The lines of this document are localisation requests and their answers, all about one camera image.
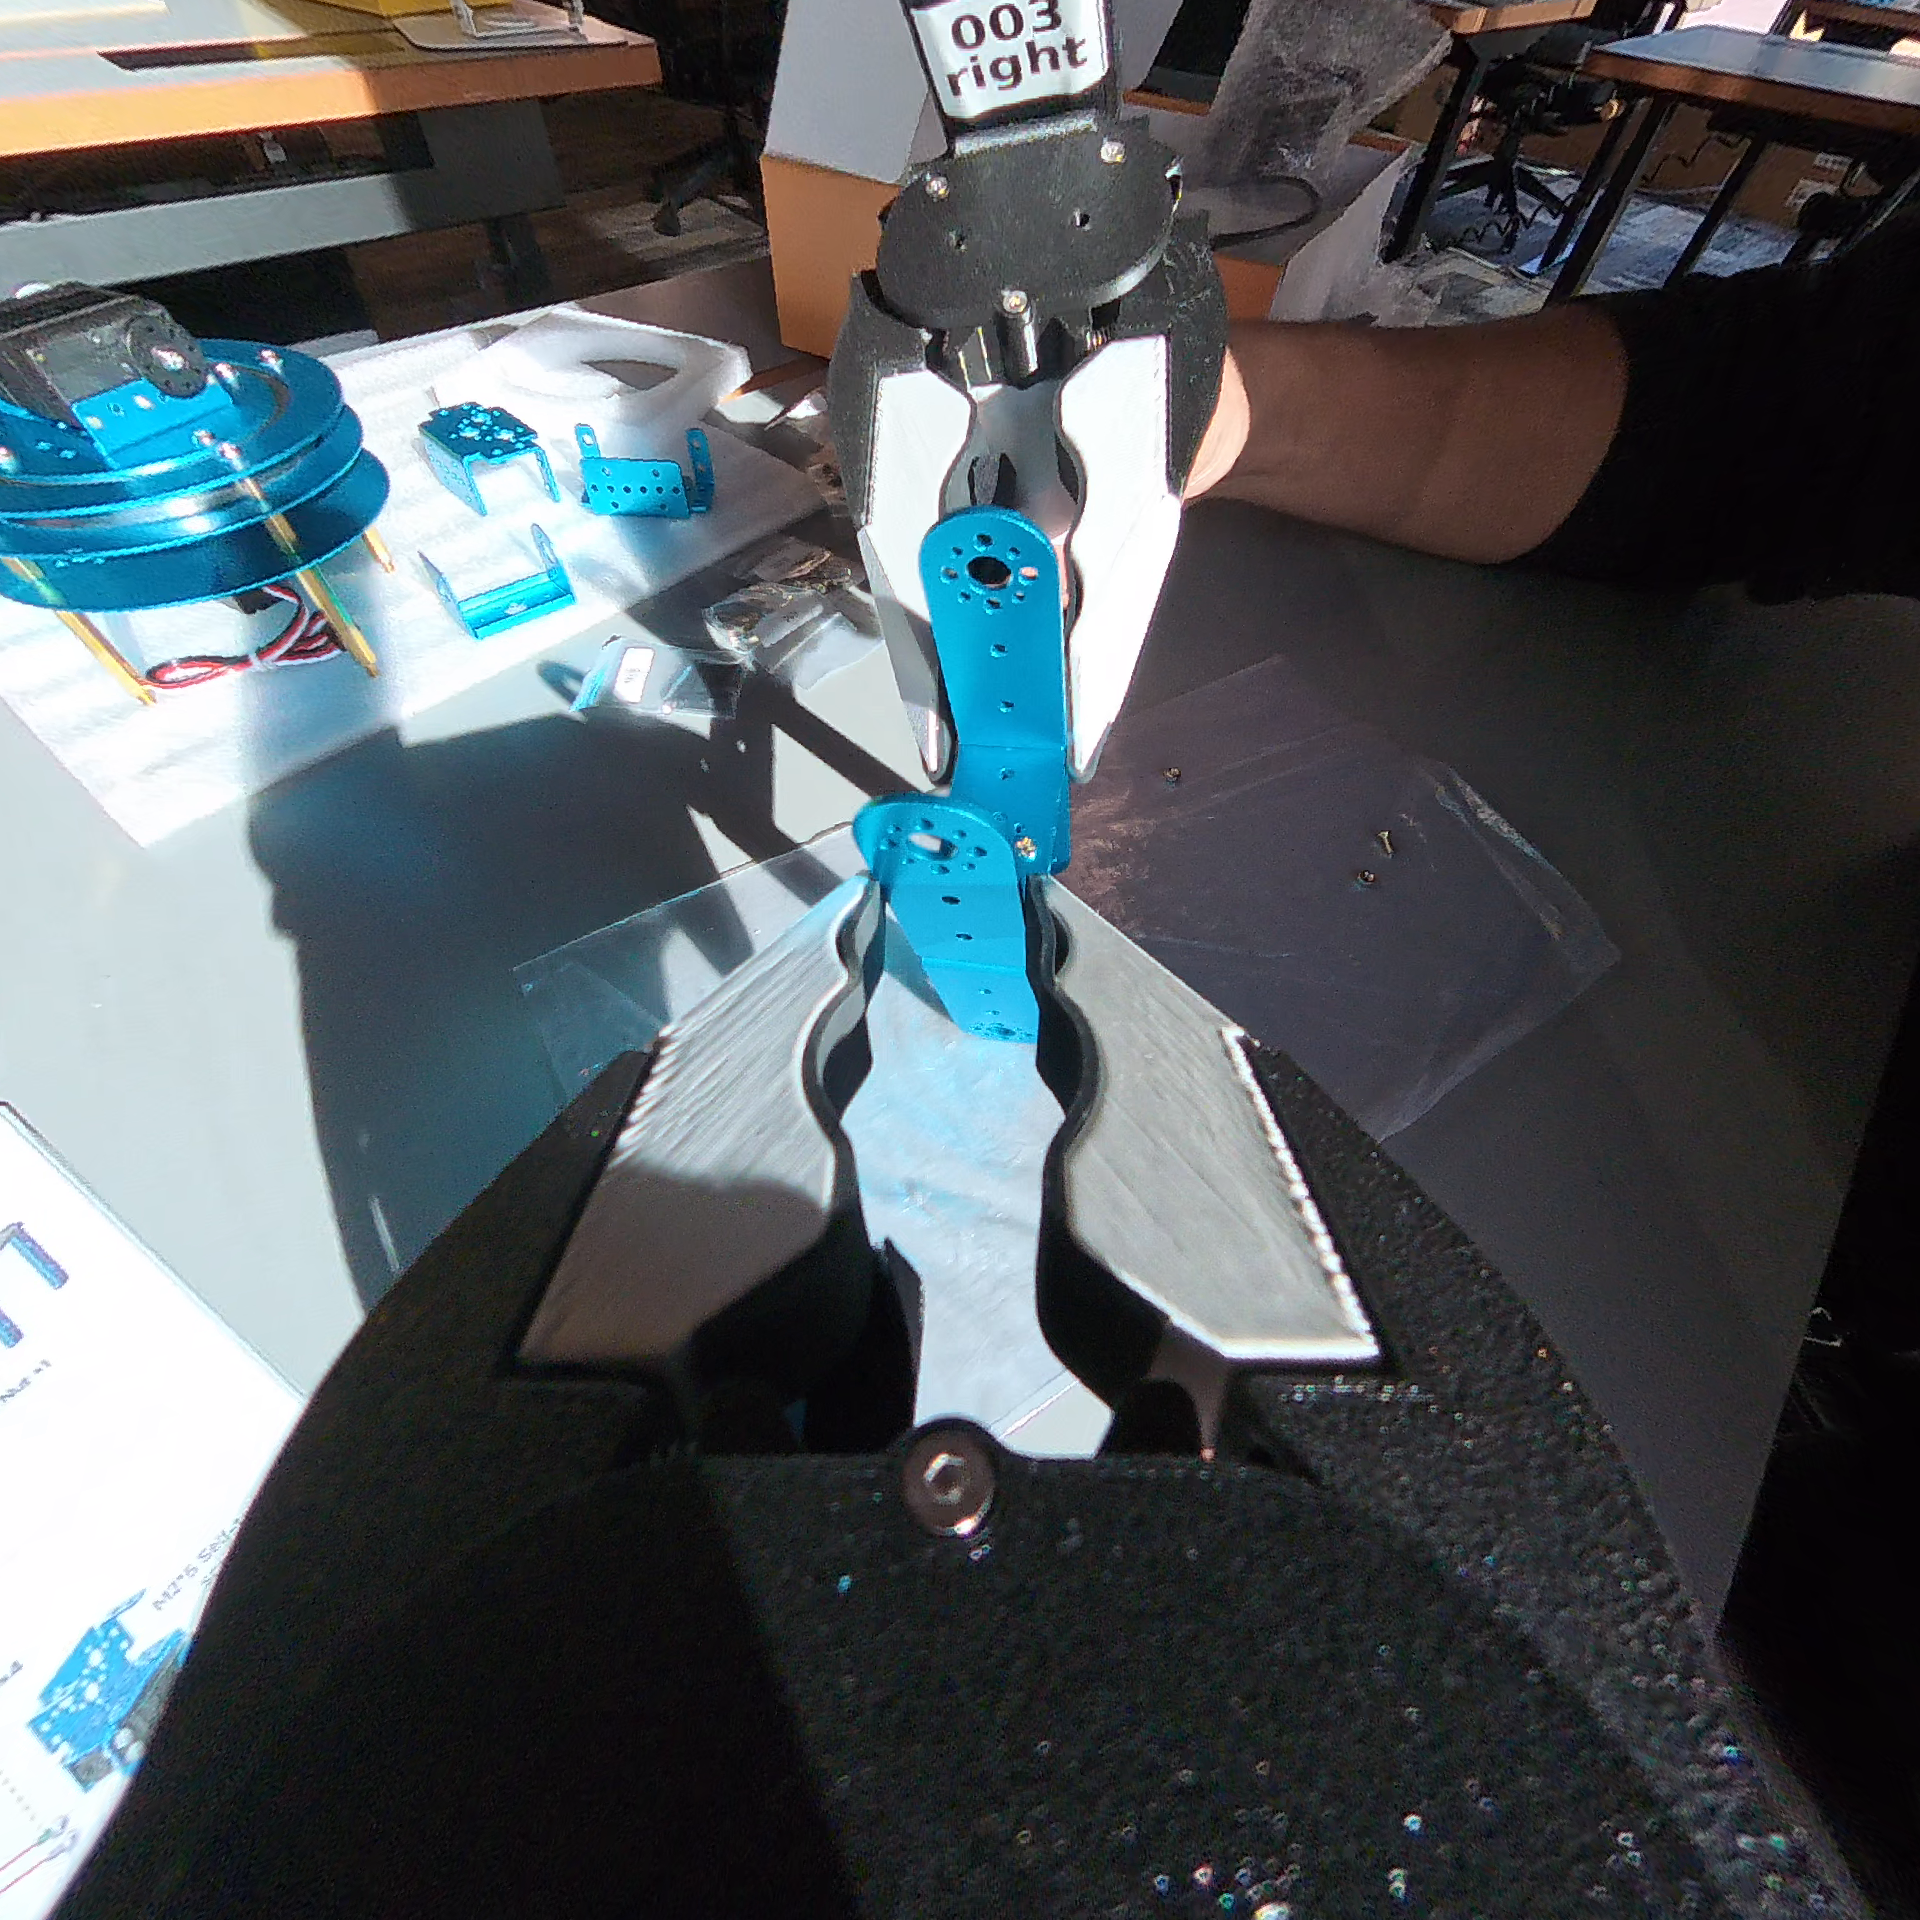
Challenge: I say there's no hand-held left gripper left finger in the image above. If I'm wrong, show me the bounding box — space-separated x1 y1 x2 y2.
515 880 881 1373

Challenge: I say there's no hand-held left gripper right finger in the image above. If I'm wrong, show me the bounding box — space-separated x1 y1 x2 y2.
1027 880 1384 1455

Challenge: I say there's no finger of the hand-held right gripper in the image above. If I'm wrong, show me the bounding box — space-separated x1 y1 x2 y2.
860 373 972 788
1053 334 1184 781

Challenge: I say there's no blue metal bracket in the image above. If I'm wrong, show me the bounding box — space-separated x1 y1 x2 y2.
852 509 1088 1044

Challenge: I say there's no grey desk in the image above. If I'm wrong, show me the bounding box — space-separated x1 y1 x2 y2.
0 270 1920 1652

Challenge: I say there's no brown office desk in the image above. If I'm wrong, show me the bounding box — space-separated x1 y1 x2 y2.
1581 23 1920 301

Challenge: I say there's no pile of small screw bags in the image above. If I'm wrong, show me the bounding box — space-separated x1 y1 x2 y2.
569 538 881 712

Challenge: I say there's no open white cardboard box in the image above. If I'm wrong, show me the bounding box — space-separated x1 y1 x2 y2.
762 0 1426 361

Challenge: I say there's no white foam block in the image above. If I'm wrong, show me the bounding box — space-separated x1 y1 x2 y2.
496 322 752 406

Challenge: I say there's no large clear plastic bag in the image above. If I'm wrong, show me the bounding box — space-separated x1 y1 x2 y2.
509 660 1622 1455

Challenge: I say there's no bubble wrap piece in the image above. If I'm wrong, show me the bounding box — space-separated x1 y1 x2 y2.
1217 0 1450 182

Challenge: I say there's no small blue metal part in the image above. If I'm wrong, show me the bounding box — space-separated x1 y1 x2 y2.
421 401 561 514

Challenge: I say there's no white instruction sheet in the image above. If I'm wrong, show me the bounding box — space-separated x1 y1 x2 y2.
0 1101 301 1920

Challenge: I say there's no blue eared servo bracket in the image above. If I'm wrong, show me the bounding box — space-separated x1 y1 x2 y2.
574 422 713 519

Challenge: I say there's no blue plain U bracket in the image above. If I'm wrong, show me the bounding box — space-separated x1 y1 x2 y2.
421 526 576 634

